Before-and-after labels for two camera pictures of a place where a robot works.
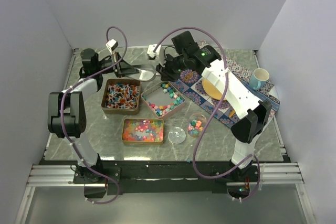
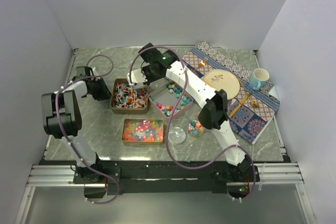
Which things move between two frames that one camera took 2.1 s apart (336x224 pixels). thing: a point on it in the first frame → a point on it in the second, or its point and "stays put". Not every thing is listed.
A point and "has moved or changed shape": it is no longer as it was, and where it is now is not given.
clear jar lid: (177, 135) stays put
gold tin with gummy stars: (143, 131) stays put
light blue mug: (258, 80) stays put
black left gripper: (124, 68) → (105, 93)
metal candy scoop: (146, 73) has moved or changed shape
